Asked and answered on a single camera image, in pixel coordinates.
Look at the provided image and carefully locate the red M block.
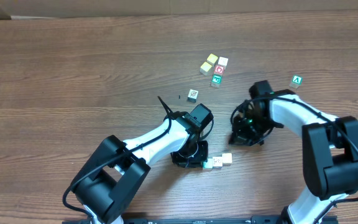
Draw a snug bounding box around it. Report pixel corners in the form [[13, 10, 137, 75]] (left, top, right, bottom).
[[203, 158, 213, 170]]

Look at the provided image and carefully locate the white block blue H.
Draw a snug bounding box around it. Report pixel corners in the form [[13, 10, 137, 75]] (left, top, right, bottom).
[[212, 156, 223, 169]]

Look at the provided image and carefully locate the yellow plain wooden block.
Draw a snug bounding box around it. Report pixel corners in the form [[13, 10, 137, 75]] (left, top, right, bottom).
[[222, 153, 232, 166]]

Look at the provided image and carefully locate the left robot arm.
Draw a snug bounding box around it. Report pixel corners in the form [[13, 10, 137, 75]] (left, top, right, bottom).
[[67, 104, 213, 223]]

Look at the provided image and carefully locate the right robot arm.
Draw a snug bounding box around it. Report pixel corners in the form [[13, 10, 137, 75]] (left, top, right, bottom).
[[229, 80, 358, 224]]

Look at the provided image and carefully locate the white block blue side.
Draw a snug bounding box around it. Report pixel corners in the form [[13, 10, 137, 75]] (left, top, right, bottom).
[[187, 89, 199, 103]]

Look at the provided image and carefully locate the green picture block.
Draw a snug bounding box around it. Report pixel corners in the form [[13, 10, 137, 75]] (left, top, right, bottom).
[[211, 74, 223, 88]]

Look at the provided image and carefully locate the red circle block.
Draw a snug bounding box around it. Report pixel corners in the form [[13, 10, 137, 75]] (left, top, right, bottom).
[[214, 65, 224, 75]]

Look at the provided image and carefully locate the green letter A block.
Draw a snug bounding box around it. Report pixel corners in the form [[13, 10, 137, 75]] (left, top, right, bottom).
[[289, 75, 303, 89]]

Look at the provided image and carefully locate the white block top right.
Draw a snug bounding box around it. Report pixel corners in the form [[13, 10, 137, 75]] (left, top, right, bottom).
[[218, 57, 228, 69]]

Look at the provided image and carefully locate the yellow block lower left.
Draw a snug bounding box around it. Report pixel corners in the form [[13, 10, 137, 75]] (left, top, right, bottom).
[[200, 62, 213, 76]]

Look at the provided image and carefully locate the yellow block upper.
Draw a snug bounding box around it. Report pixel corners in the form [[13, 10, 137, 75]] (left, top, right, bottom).
[[206, 54, 219, 66]]

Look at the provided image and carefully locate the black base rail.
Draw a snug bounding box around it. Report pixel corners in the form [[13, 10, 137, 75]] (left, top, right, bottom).
[[62, 213, 339, 224]]

